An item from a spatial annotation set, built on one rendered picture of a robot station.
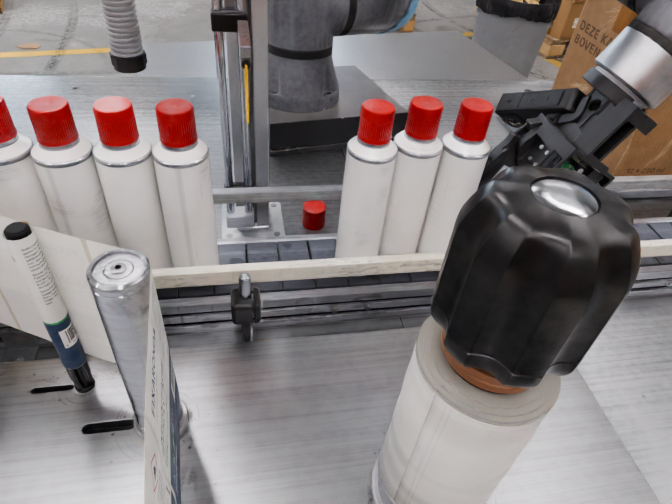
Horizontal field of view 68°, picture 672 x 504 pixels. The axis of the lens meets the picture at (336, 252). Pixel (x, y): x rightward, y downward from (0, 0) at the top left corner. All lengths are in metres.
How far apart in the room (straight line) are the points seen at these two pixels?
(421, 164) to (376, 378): 0.22
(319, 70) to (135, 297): 0.64
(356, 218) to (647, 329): 0.41
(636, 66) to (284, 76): 0.55
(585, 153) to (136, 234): 0.45
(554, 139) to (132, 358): 0.43
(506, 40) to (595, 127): 2.53
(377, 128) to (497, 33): 2.60
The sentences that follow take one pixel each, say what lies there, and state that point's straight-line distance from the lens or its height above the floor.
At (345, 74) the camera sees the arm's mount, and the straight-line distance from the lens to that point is 1.11.
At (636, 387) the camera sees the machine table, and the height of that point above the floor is 0.83.
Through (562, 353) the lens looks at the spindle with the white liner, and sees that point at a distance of 0.26.
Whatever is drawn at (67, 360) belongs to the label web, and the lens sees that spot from 0.48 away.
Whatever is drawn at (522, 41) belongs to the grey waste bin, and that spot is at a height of 0.43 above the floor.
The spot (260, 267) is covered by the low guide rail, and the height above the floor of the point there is 0.91.
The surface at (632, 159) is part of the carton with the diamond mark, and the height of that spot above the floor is 0.91.
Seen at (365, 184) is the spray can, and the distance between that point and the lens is 0.51.
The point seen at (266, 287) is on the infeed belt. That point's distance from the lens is 0.58.
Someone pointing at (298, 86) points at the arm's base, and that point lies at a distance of 0.90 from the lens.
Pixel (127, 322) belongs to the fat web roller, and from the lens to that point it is 0.35.
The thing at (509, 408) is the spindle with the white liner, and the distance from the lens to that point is 0.29.
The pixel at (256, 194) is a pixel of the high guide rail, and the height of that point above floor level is 0.96.
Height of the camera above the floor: 1.30
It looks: 42 degrees down
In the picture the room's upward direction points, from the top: 7 degrees clockwise
